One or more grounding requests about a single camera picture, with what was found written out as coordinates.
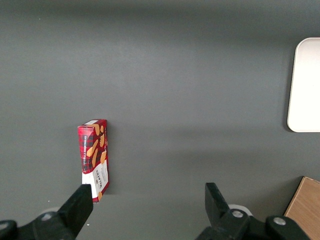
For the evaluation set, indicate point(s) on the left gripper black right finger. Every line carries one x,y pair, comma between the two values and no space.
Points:
217,212

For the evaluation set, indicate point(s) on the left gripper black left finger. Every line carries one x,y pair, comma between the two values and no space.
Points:
72,210

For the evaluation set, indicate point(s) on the beige plastic tray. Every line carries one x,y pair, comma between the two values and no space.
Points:
307,87

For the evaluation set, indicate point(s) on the red tartan shortbread box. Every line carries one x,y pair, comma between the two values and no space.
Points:
95,150

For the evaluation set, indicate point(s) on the wooden two-drawer cabinet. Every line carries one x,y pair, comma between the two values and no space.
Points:
306,207

